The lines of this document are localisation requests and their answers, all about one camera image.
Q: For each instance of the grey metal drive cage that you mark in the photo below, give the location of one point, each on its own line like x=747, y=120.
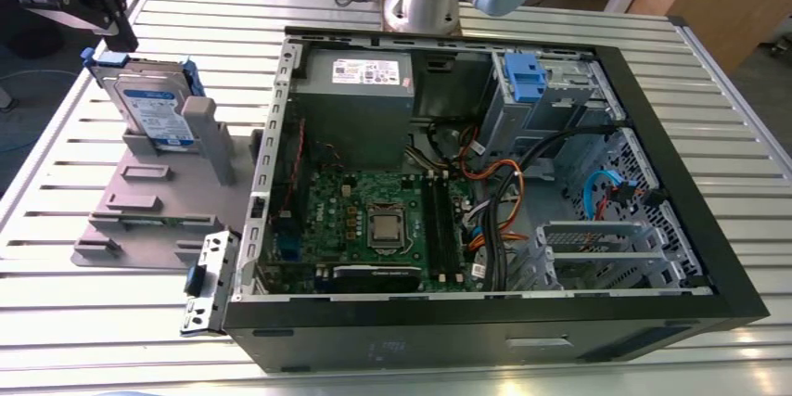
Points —
x=544, y=122

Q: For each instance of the blue plastic drive latch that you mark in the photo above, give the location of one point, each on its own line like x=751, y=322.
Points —
x=524, y=76

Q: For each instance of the black open PC case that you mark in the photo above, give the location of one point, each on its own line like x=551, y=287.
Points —
x=434, y=340

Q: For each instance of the green motherboard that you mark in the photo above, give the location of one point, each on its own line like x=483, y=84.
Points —
x=328, y=229

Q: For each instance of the grey power supply unit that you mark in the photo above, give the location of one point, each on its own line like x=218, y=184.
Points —
x=352, y=127

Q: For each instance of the metal expansion card retainer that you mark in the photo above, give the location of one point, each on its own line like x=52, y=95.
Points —
x=214, y=275

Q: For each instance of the silver CPU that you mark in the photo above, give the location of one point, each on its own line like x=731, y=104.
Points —
x=387, y=228

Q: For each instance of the black office chair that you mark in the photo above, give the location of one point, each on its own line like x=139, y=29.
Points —
x=31, y=43

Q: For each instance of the green RAM stick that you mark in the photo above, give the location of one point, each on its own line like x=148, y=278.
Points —
x=155, y=221

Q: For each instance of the CPU socket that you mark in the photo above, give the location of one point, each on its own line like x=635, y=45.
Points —
x=384, y=207

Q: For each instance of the black graphics card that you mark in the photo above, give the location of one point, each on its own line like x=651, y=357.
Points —
x=378, y=275

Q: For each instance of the grey plastic parts rack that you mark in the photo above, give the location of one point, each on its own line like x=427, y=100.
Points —
x=179, y=210

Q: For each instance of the hard disk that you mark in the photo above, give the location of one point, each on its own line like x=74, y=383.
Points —
x=151, y=113

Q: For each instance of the metal disk bay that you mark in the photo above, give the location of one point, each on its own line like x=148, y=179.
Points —
x=600, y=255

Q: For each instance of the black RAM slot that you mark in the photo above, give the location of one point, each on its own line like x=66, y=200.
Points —
x=434, y=229
x=452, y=229

